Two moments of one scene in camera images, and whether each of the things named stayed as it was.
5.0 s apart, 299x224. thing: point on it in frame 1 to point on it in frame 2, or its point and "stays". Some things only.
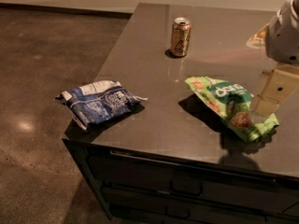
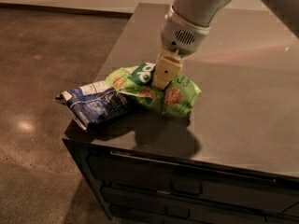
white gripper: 282,35 to 180,37
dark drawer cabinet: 171,161 stays
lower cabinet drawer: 136,206 stays
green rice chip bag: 233,101 to 176,101
